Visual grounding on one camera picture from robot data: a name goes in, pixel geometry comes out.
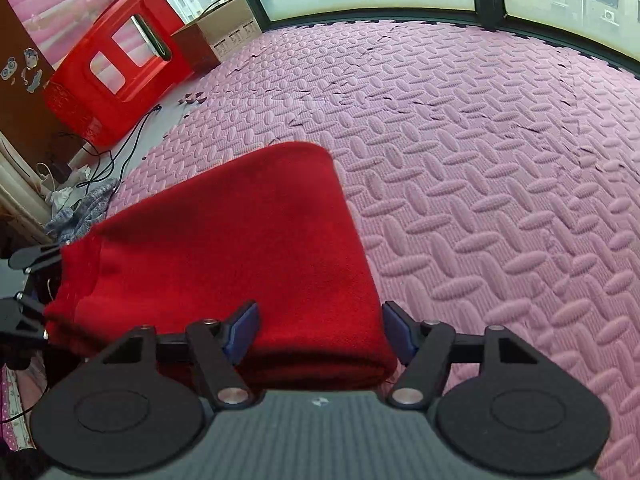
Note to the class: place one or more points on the red knit sweater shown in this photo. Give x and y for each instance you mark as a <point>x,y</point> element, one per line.
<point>272,227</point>

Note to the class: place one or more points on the red plastic stool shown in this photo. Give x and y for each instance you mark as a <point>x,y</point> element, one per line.
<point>99,91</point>

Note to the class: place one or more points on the blue patterned cloth pile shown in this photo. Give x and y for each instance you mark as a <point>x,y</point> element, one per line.
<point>70,224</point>

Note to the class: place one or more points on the pink foam floor mat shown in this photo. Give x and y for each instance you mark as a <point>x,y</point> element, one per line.
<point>493,179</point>

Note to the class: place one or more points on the brown cardboard box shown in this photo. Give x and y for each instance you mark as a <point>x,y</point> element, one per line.
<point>222,28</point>

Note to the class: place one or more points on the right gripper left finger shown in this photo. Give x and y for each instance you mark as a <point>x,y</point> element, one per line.
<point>217,347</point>

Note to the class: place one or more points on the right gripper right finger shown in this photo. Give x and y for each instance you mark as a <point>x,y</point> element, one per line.
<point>423,348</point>

